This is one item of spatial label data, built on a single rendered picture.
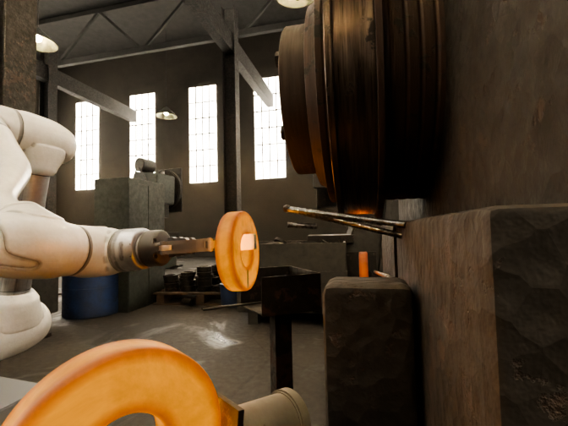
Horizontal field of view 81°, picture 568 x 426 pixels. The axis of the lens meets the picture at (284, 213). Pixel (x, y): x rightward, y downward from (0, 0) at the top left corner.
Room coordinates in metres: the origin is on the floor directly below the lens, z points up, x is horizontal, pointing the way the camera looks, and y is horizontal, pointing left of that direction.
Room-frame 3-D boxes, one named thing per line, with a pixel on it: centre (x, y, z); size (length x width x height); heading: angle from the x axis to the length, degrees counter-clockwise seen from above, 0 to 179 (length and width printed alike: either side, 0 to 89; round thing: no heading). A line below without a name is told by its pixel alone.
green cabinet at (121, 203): (4.09, 1.85, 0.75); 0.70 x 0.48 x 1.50; 167
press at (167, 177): (8.20, 3.14, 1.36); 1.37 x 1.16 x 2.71; 67
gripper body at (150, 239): (0.69, 0.24, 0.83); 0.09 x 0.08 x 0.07; 77
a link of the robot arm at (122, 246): (0.71, 0.31, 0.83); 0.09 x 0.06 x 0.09; 167
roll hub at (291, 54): (0.66, -0.05, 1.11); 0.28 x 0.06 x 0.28; 167
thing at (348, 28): (0.64, -0.14, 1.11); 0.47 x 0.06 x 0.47; 167
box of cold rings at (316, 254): (3.47, -0.11, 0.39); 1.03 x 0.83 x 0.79; 81
